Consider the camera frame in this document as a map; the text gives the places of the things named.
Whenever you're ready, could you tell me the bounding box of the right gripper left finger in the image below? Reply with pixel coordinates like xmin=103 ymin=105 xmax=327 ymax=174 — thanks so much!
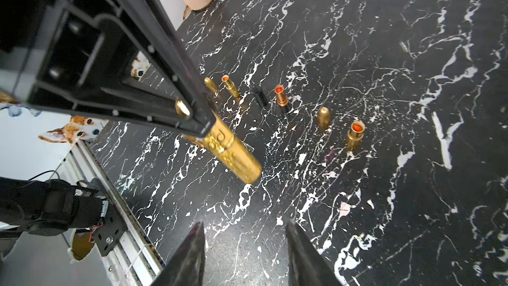
xmin=152 ymin=222 xmax=206 ymax=286

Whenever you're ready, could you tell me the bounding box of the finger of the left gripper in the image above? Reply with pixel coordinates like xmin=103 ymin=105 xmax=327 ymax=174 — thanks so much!
xmin=27 ymin=83 xmax=192 ymax=127
xmin=116 ymin=0 xmax=216 ymax=137

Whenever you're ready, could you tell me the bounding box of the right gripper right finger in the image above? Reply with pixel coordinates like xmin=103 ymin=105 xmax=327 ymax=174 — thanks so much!
xmin=286 ymin=220 xmax=343 ymax=285

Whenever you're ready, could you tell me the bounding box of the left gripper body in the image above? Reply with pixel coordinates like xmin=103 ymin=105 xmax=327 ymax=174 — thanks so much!
xmin=1 ymin=0 xmax=135 ymax=107

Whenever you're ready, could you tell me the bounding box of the gold lipstick cap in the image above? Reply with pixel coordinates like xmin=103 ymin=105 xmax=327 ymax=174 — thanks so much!
xmin=204 ymin=77 xmax=218 ymax=96
xmin=175 ymin=99 xmax=191 ymax=117
xmin=317 ymin=107 xmax=331 ymax=129

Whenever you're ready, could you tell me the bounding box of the gold lipstick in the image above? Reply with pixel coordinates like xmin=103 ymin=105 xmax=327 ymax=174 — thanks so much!
xmin=346 ymin=120 xmax=365 ymax=150
xmin=274 ymin=85 xmax=291 ymax=114
xmin=222 ymin=75 xmax=240 ymax=99
xmin=183 ymin=114 xmax=262 ymax=184

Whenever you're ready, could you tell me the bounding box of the aluminium front rail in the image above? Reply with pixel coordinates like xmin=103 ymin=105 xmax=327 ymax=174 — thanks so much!
xmin=58 ymin=141 xmax=164 ymax=285

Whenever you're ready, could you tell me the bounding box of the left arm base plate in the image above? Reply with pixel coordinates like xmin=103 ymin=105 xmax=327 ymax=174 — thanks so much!
xmin=91 ymin=205 xmax=126 ymax=257

